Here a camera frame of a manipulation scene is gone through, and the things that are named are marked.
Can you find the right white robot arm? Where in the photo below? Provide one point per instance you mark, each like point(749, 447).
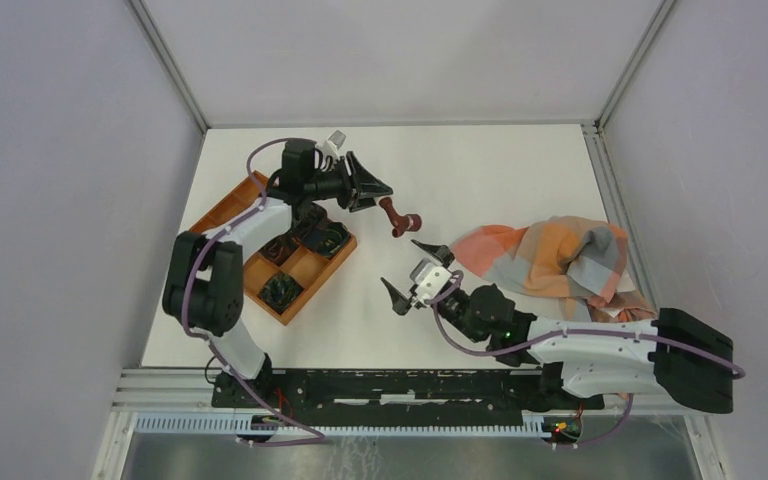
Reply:
point(673, 354)

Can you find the brown water faucet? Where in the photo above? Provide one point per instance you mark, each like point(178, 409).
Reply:
point(400, 223)

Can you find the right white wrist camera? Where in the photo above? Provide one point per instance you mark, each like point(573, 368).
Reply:
point(429, 280)

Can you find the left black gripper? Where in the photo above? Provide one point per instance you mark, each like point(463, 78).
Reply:
point(364, 184)

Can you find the aluminium frame rail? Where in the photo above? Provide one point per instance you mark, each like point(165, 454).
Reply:
point(184, 401)

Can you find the orange compartment tray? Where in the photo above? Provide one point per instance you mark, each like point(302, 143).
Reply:
point(288, 271)

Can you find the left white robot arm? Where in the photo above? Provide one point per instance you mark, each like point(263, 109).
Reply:
point(204, 284)

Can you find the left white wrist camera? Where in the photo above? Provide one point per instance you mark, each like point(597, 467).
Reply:
point(331, 147)

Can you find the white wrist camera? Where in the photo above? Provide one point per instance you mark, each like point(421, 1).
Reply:
point(429, 280)
point(331, 147)

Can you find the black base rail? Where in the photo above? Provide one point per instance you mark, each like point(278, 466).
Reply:
point(416, 398)

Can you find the orange grey checkered cloth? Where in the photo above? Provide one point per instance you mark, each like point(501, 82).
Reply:
point(580, 262)

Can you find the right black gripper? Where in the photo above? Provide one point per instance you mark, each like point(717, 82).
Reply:
point(400, 303)

